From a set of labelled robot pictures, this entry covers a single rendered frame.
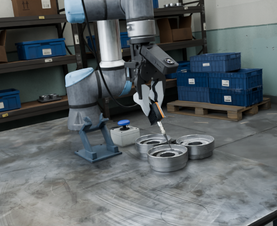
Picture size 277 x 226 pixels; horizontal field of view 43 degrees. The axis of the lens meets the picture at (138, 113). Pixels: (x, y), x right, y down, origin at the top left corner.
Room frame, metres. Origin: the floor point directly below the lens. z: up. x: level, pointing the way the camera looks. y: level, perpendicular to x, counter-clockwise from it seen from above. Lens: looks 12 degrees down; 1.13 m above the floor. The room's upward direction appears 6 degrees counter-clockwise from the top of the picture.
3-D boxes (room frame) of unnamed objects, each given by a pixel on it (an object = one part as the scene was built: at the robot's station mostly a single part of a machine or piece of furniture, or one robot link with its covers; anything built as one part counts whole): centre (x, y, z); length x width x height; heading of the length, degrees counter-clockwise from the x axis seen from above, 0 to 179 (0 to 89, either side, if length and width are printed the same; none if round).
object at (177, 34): (5.65, -0.71, 1.19); 0.45 x 0.40 x 0.37; 117
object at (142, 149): (0.99, -0.03, 0.82); 0.10 x 0.10 x 0.04
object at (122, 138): (1.13, 0.05, 0.82); 0.08 x 0.07 x 0.05; 32
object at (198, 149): (0.94, -0.15, 0.82); 0.10 x 0.10 x 0.04
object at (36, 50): (4.54, 1.12, 1.11); 0.52 x 0.38 x 0.22; 122
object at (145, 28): (0.98, -0.03, 1.15); 0.08 x 0.08 x 0.05
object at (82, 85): (1.43, 0.21, 0.97); 0.13 x 0.12 x 0.14; 104
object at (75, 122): (1.43, 0.22, 0.85); 0.15 x 0.15 x 0.10
